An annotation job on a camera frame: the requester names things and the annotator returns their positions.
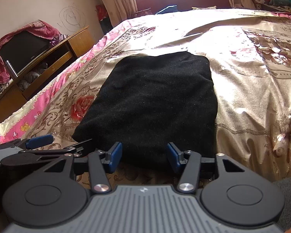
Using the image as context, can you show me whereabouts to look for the yellow-green cloth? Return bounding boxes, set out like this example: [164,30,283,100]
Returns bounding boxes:
[191,5,218,11]

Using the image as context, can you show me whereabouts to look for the pink floral cloth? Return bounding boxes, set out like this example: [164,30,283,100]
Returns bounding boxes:
[0,19,64,88]

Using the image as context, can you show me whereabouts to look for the person's grey trouser leg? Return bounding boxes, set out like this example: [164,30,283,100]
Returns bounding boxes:
[275,177,291,233]

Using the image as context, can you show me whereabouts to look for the black pants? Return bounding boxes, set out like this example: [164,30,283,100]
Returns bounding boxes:
[71,51,218,172]

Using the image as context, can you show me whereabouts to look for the floral satin bedspread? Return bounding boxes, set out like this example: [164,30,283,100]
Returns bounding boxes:
[0,8,291,187]

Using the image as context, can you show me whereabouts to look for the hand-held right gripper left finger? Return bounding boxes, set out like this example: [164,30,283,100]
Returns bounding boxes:
[44,141,124,194]

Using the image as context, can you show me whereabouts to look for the black television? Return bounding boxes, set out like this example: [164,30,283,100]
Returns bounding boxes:
[0,30,50,76]

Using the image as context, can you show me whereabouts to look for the red bag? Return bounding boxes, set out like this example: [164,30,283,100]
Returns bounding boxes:
[95,4,112,32]

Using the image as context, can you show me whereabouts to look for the blue and black bag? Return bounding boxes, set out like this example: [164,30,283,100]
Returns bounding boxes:
[157,4,179,14]

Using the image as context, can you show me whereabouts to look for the metal thermos flask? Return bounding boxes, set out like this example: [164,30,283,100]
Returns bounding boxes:
[3,60,18,80]

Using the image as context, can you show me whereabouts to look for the grey cloth bundle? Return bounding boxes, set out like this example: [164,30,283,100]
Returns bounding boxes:
[16,63,49,91]

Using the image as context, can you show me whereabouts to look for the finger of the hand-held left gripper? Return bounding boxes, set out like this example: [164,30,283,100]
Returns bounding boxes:
[14,134,54,149]
[20,138,93,161]

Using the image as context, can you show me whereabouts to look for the wooden television cabinet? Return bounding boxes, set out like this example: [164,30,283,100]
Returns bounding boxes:
[0,25,95,127]

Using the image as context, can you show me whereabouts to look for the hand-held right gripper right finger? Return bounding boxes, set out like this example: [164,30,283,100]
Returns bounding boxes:
[167,142,244,193]

